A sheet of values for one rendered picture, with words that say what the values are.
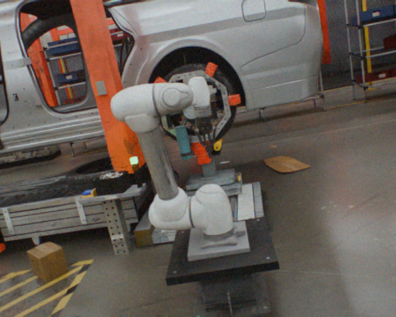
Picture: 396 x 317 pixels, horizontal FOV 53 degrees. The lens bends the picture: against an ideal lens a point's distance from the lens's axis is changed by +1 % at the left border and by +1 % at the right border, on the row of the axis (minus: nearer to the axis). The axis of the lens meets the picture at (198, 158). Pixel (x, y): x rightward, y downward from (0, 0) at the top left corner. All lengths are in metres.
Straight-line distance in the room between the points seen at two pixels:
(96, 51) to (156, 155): 1.23
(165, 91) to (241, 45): 1.67
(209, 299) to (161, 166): 0.70
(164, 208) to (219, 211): 0.25
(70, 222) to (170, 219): 1.45
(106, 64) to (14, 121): 1.26
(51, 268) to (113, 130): 0.99
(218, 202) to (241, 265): 0.30
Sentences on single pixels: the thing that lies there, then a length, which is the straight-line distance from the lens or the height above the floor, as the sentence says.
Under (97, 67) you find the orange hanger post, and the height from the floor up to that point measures 1.27.
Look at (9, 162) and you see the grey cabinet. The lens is 8.02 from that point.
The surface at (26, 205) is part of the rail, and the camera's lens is 3.32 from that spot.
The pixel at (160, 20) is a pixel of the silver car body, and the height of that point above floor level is 1.54.
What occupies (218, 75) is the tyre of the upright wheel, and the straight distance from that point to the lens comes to 3.11.
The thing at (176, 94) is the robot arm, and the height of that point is 1.08.
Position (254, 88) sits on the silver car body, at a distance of 3.12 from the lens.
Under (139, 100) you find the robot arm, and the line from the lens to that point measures 1.55.
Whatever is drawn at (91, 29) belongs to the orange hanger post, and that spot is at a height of 1.51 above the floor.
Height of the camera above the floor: 1.17
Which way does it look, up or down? 13 degrees down
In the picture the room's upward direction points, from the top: 11 degrees counter-clockwise
